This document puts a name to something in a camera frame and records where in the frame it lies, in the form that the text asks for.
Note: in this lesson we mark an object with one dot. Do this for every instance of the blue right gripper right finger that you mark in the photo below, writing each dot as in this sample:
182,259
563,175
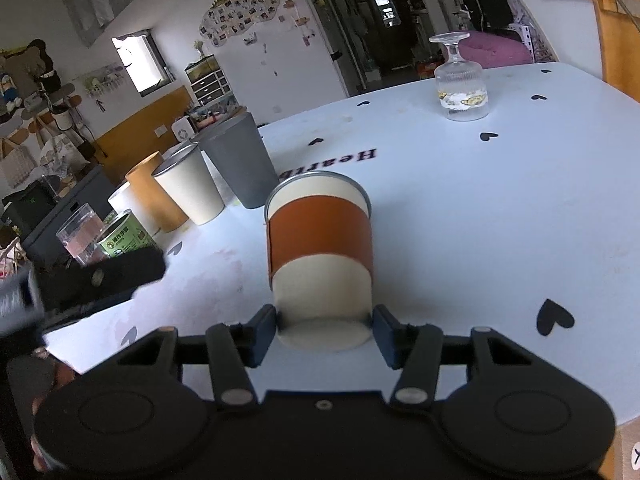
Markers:
397,341

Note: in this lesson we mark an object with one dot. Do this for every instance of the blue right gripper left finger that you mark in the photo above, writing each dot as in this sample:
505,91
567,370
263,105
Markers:
246,343

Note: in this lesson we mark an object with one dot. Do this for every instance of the cream cup with brown sleeve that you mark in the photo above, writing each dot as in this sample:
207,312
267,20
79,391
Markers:
320,261

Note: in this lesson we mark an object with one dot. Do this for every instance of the small white cup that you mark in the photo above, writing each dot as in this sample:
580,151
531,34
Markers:
123,199

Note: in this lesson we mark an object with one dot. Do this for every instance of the tan bamboo cup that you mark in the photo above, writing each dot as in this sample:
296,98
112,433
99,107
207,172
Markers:
153,198

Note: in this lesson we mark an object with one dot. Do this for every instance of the white cup with metal rim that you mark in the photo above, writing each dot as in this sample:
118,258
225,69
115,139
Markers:
185,177

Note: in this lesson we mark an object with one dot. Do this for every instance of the dark grey plastic cup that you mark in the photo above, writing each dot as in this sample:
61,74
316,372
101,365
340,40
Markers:
236,149

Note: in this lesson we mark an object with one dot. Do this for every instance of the clear glass with pink drink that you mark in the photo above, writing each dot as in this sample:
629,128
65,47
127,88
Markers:
80,233

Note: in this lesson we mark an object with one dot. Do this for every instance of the green labelled tin can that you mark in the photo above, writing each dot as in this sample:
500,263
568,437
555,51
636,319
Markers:
123,234

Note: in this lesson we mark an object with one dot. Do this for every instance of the white small appliance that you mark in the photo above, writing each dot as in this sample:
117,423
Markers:
183,129

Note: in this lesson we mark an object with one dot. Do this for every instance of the clear upturned stemmed glass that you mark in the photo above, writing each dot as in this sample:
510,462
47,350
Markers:
461,88

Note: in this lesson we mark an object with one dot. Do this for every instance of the small drawer organiser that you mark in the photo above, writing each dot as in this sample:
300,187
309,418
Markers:
207,80

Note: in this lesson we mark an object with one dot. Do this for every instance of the purple pouf seat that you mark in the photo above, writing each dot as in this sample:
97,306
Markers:
492,51

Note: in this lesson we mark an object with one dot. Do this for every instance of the cloud shaped photo board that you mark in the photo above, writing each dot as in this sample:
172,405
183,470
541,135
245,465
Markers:
228,18

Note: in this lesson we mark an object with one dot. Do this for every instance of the brown wall pin board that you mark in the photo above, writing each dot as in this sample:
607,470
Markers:
27,74

